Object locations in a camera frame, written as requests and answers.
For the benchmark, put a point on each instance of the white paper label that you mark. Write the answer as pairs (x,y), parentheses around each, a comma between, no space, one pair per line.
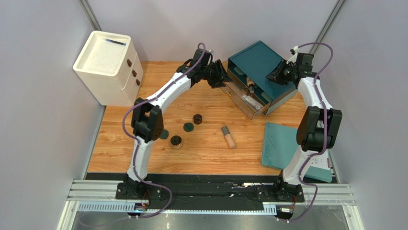
(322,161)

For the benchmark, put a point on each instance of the clear plastic bottle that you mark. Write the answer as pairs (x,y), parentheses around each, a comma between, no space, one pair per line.
(251,102)

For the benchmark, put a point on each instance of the transparent smoky drawer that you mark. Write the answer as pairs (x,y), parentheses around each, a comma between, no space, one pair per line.
(238,87)

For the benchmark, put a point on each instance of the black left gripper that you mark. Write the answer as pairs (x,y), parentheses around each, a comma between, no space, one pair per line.
(221,75)

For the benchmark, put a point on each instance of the white three-drawer cabinet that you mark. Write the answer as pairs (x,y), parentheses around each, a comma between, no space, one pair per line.
(112,72)

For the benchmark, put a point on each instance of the black pen on cabinet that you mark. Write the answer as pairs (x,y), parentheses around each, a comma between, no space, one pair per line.
(115,42)

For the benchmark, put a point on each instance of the dark green round disc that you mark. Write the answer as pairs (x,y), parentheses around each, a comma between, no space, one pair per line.
(164,134)

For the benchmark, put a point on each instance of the black-lid powder jar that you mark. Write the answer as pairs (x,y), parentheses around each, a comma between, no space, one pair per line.
(176,142)

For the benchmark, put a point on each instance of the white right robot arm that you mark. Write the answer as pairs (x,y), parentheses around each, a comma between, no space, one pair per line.
(318,129)

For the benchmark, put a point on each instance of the brown foundation bottle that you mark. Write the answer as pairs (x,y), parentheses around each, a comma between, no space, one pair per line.
(250,85)

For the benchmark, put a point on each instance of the green round compact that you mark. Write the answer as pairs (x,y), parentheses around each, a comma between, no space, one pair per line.
(188,127)

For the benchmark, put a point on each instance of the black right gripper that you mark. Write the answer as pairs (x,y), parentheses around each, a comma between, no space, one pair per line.
(278,75)

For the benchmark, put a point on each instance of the teal drawer organizer box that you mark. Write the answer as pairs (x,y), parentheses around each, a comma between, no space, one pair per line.
(256,62)

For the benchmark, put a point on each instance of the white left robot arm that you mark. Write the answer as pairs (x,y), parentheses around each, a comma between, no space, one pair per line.
(147,116)

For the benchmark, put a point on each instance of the teal flat box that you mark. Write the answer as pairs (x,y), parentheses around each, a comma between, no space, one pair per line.
(279,146)

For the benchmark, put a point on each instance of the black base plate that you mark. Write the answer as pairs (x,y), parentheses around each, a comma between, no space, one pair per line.
(252,191)

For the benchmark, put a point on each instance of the beige foundation tube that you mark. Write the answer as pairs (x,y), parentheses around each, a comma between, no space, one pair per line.
(228,137)

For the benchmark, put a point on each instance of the dark brown small jar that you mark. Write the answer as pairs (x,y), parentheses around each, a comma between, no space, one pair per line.
(197,119)

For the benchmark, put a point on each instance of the aluminium mounting rail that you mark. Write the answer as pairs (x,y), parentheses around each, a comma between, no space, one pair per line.
(203,197)

